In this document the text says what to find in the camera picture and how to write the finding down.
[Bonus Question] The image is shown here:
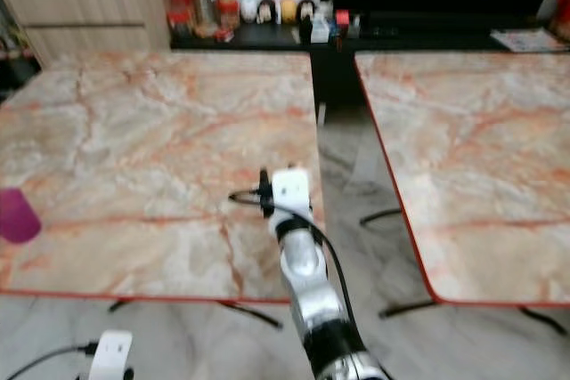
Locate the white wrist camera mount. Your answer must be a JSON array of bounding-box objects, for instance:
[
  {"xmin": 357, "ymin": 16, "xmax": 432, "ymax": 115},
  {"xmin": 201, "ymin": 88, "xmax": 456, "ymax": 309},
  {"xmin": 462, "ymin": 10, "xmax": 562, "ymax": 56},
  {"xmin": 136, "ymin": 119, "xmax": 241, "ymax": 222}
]
[
  {"xmin": 272, "ymin": 166, "xmax": 315, "ymax": 222},
  {"xmin": 97, "ymin": 330, "xmax": 135, "ymax": 380}
]

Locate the black round figurine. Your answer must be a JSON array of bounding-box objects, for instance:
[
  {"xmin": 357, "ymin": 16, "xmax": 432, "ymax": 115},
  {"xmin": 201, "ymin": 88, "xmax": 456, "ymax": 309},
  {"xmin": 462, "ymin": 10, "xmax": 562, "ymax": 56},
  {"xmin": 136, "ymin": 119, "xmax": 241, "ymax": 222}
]
[{"xmin": 297, "ymin": 0, "xmax": 318, "ymax": 25}]

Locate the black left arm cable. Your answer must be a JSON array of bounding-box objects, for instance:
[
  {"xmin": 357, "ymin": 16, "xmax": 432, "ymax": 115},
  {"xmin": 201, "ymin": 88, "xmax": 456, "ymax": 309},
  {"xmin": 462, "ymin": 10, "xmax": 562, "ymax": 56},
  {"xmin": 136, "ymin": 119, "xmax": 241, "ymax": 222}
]
[{"xmin": 7, "ymin": 341, "xmax": 100, "ymax": 380}]

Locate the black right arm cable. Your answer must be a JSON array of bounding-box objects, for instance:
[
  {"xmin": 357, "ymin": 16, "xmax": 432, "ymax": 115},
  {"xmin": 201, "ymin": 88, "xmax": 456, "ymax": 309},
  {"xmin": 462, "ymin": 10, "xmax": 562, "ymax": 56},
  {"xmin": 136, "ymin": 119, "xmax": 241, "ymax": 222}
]
[{"xmin": 228, "ymin": 189, "xmax": 359, "ymax": 320}]

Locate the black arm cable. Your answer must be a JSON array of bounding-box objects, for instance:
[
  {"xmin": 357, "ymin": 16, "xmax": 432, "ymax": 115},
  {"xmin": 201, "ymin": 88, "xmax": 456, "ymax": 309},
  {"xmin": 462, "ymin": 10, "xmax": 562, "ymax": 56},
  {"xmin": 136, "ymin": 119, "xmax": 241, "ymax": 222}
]
[
  {"xmin": 228, "ymin": 189, "xmax": 359, "ymax": 320},
  {"xmin": 7, "ymin": 341, "xmax": 100, "ymax": 380}
]

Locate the printed magazine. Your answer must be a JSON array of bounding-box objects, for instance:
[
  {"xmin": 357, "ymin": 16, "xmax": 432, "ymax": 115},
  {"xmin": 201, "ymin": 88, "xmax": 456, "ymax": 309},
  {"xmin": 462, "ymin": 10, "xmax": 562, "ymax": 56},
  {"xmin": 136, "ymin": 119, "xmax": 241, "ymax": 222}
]
[{"xmin": 489, "ymin": 28, "xmax": 570, "ymax": 54}]

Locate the light wooden cabinet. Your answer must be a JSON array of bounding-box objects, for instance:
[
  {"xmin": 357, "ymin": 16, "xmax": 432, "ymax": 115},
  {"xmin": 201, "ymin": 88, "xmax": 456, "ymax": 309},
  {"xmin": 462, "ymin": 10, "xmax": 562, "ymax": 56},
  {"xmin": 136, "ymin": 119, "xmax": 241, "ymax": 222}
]
[{"xmin": 0, "ymin": 0, "xmax": 181, "ymax": 67}]

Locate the purple plastic cup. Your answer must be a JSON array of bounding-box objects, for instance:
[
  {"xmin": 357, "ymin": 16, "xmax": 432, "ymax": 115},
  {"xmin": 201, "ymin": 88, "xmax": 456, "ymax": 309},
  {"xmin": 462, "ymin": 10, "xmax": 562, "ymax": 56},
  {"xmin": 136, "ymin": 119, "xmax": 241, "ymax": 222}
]
[{"xmin": 0, "ymin": 187, "xmax": 42, "ymax": 245}]

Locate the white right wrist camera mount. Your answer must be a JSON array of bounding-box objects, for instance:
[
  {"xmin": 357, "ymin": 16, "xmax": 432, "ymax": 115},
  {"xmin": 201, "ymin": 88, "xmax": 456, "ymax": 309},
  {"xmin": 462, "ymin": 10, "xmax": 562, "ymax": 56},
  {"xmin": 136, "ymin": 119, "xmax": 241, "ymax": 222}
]
[{"xmin": 272, "ymin": 166, "xmax": 315, "ymax": 222}]

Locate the small white box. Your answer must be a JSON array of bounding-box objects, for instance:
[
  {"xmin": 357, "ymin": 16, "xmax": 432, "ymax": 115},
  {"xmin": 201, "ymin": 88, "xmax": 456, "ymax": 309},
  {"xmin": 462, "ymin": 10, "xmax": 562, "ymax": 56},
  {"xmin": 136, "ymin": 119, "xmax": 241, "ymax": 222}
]
[{"xmin": 310, "ymin": 19, "xmax": 331, "ymax": 44}]

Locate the orange-lidded jar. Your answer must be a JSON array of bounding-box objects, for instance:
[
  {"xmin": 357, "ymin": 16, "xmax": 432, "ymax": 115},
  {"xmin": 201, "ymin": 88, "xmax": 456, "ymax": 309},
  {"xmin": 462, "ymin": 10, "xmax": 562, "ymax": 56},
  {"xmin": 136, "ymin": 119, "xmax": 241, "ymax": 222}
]
[{"xmin": 216, "ymin": 0, "xmax": 240, "ymax": 30}]

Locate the short red-lidded clear jar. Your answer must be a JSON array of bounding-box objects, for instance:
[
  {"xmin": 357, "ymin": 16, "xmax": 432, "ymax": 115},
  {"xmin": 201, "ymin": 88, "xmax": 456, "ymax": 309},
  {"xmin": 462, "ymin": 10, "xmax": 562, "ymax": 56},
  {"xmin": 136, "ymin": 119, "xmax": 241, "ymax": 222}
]
[{"xmin": 162, "ymin": 0, "xmax": 189, "ymax": 35}]

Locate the black and white figurine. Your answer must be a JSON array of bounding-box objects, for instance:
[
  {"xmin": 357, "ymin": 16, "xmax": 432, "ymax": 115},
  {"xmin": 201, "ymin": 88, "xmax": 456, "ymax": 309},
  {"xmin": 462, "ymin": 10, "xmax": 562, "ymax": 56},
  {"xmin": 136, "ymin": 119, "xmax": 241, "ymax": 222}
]
[{"xmin": 256, "ymin": 0, "xmax": 278, "ymax": 26}]

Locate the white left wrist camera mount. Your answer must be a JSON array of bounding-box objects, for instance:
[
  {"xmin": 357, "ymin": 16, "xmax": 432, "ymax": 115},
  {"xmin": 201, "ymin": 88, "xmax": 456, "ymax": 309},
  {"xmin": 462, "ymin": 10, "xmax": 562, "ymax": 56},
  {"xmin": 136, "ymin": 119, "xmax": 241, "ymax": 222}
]
[{"xmin": 97, "ymin": 330, "xmax": 135, "ymax": 380}]

